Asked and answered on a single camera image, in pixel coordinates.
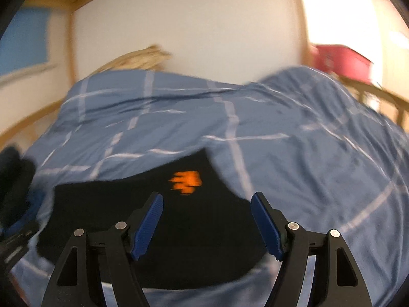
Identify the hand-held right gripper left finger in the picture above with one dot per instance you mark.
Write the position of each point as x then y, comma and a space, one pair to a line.
147, 224

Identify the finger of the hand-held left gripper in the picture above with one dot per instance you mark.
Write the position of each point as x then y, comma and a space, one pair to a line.
19, 241

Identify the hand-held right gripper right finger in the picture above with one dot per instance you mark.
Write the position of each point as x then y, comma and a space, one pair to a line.
266, 225

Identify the black pants with orange logo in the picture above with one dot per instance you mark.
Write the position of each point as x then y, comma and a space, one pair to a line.
198, 230

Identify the blue checked blanket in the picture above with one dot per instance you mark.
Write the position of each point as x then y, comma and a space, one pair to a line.
287, 153

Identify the blue window blind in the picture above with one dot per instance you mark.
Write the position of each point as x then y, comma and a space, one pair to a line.
24, 40

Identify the beige patterned pillow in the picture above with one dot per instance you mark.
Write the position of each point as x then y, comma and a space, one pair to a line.
140, 59

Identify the red box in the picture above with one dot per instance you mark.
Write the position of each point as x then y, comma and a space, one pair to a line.
342, 62

